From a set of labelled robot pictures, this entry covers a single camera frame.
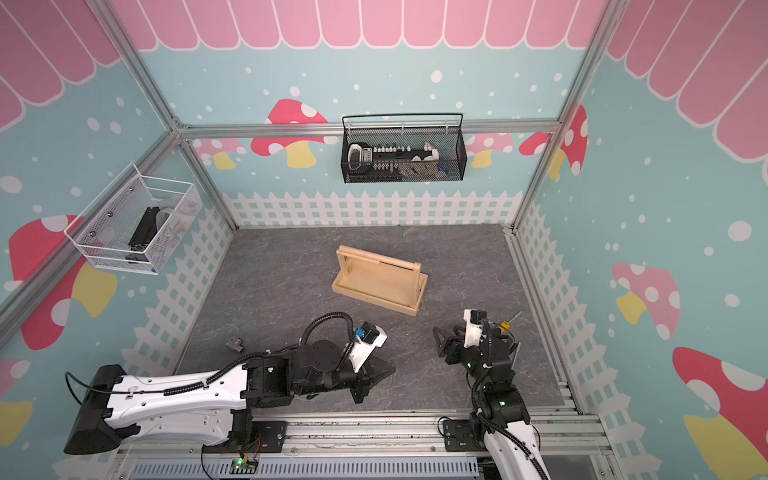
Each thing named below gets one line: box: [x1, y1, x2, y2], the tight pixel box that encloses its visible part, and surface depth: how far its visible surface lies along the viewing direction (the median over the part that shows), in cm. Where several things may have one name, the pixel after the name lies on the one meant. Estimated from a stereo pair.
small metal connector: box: [225, 337, 244, 352], surface depth 91 cm
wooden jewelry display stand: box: [332, 245, 429, 317], surface depth 104 cm
